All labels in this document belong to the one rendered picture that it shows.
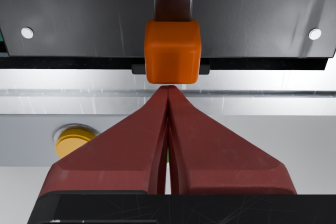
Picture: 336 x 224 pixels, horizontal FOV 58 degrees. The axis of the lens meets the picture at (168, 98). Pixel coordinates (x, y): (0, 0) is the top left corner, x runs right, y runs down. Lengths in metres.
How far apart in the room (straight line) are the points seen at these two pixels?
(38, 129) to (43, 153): 0.03
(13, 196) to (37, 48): 0.37
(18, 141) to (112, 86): 0.11
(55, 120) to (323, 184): 0.41
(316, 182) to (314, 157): 0.06
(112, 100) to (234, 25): 0.12
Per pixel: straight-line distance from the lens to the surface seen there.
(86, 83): 0.26
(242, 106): 0.27
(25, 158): 0.33
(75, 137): 0.28
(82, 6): 0.22
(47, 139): 0.31
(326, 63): 0.27
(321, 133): 0.46
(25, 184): 0.54
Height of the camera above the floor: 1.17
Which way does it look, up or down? 55 degrees down
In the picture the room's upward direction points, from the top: 179 degrees counter-clockwise
